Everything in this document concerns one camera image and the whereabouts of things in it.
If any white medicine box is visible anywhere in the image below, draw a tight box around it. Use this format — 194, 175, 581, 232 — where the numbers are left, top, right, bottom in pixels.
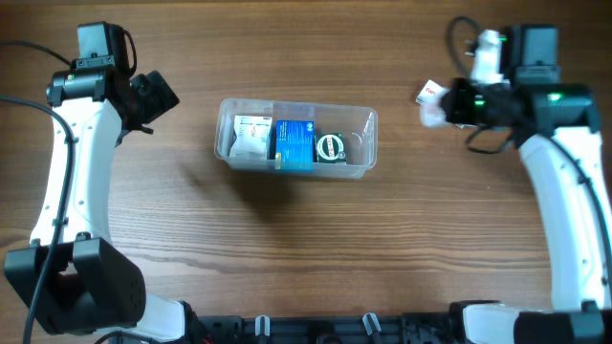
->
229, 115, 273, 160

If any green balm tin box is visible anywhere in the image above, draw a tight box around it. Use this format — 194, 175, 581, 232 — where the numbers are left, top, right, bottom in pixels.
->
315, 133, 347, 164

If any blue lozenge box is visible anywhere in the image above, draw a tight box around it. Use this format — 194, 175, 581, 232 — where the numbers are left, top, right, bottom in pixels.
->
274, 119, 315, 172

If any small clear spray bottle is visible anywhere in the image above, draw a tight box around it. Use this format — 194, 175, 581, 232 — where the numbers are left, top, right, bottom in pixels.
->
419, 103, 449, 128

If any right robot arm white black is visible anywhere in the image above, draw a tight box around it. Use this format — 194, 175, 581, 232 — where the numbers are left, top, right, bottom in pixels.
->
437, 25, 611, 343

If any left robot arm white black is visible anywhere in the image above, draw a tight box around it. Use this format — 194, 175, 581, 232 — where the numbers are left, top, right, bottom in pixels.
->
4, 22, 197, 343

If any clear plastic container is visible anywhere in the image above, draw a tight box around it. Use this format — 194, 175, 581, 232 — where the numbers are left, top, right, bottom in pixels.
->
215, 98, 378, 179

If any white Panadol box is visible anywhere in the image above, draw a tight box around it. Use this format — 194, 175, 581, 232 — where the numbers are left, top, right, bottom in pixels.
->
415, 79, 449, 106

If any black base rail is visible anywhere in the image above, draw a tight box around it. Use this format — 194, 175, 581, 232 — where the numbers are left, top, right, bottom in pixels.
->
200, 312, 457, 344

